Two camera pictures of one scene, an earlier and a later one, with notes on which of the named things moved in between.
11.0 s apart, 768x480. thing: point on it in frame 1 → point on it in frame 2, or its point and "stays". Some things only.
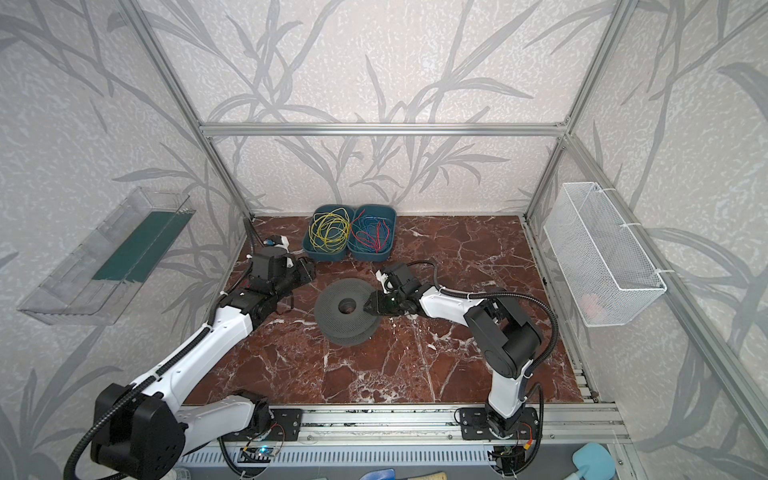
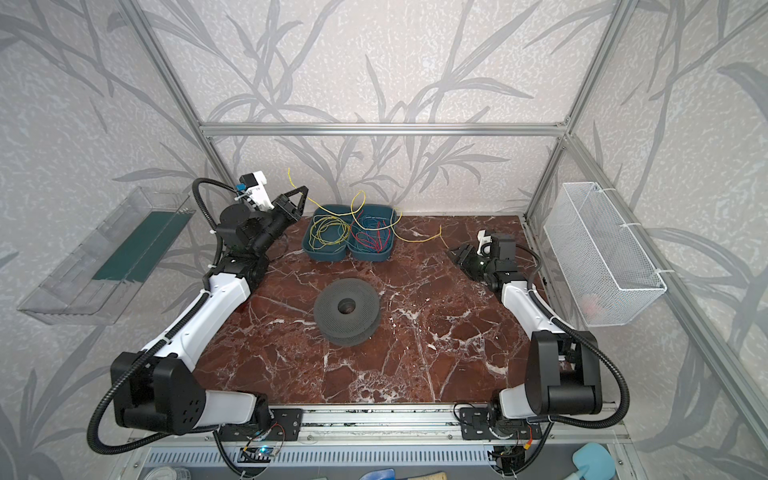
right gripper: (380, 301) → (470, 255)
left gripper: (299, 273) → (282, 207)
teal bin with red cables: (372, 232) stays
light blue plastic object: (593, 461) stays
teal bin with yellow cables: (327, 233) stays
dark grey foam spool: (340, 315) stays
